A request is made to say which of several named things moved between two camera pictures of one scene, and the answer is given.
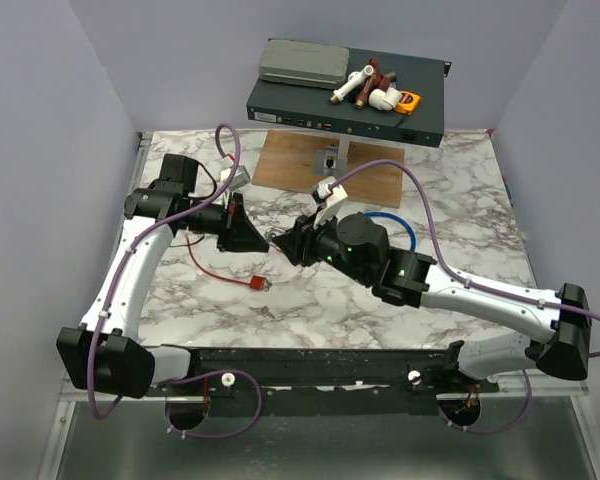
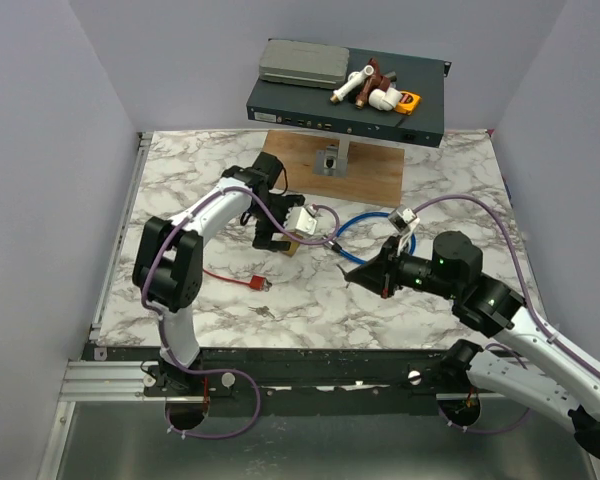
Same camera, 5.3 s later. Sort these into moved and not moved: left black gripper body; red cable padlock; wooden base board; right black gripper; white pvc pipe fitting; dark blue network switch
Moved: left black gripper body; right black gripper
Not moved: dark blue network switch; wooden base board; white pvc pipe fitting; red cable padlock
